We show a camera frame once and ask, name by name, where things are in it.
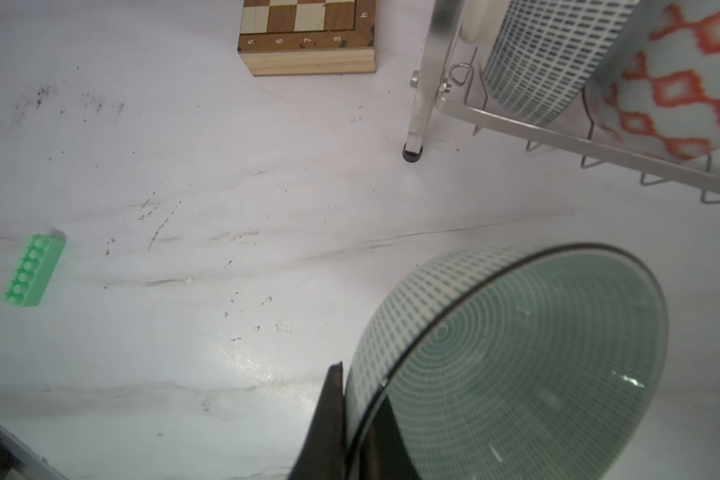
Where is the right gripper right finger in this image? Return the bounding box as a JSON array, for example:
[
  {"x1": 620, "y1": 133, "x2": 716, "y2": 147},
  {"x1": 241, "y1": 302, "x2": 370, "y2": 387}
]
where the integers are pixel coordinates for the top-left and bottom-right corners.
[{"x1": 359, "y1": 392, "x2": 420, "y2": 480}]

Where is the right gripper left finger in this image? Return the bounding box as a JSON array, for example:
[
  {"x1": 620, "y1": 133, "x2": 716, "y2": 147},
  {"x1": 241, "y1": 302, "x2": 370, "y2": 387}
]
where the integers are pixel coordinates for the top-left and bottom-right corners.
[{"x1": 288, "y1": 363, "x2": 345, "y2": 480}]

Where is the pale green striped bowl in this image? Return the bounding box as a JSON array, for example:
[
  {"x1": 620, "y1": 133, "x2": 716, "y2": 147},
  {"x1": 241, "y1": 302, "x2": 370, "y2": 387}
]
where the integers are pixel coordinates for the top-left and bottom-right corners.
[{"x1": 345, "y1": 243, "x2": 669, "y2": 479}]

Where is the dark patterned plate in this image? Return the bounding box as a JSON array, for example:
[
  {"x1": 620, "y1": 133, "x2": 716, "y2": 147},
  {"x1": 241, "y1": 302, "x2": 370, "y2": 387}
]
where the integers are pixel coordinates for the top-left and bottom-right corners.
[{"x1": 460, "y1": 0, "x2": 638, "y2": 126}]

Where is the blue triangle patterned bowl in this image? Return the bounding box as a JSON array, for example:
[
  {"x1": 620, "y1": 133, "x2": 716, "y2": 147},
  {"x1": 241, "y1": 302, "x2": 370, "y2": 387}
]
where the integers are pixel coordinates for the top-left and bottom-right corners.
[{"x1": 585, "y1": 1, "x2": 720, "y2": 161}]

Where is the silver two-tier dish rack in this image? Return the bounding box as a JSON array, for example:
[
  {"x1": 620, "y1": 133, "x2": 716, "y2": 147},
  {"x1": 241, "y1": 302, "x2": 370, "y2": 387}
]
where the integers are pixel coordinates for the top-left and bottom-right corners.
[{"x1": 401, "y1": 0, "x2": 720, "y2": 205}]

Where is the small green plastic block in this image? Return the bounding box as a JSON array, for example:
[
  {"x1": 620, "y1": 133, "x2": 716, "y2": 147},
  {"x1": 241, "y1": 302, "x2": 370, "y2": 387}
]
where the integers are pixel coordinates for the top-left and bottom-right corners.
[{"x1": 1, "y1": 234, "x2": 66, "y2": 307}]

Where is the wooden folded chessboard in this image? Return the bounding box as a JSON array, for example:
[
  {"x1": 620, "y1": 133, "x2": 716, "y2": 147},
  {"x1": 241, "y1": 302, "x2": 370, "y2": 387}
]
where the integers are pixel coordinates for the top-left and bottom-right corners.
[{"x1": 238, "y1": 0, "x2": 377, "y2": 77}]

